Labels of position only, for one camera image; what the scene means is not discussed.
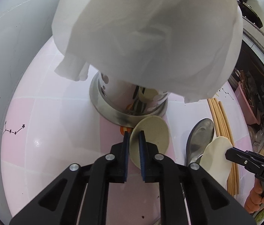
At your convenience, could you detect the black wok on stove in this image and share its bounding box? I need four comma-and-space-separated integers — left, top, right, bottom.
238, 2, 263, 29

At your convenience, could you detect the steel utensil holder cup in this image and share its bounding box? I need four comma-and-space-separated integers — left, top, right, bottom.
89, 72, 170, 128

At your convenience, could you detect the cream rice paddle round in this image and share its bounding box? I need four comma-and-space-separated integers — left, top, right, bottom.
129, 116, 170, 169

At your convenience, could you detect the bamboo chopstick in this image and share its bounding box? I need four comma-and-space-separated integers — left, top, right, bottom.
218, 101, 239, 196
212, 98, 233, 196
207, 98, 235, 194

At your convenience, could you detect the white rice paddle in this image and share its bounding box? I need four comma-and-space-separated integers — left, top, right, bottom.
200, 136, 232, 188

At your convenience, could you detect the white plastic bag liner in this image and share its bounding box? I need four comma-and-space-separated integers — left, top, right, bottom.
52, 0, 243, 103

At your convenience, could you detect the pink plastic basin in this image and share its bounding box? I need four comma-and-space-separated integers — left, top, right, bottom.
235, 82, 260, 125

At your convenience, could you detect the person's right hand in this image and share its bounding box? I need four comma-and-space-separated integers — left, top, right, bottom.
244, 179, 264, 214

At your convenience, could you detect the green knit sleeve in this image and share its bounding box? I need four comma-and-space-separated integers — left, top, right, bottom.
254, 208, 264, 225

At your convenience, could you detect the steel spoon upper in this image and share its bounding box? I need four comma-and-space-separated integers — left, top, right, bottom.
185, 118, 215, 166

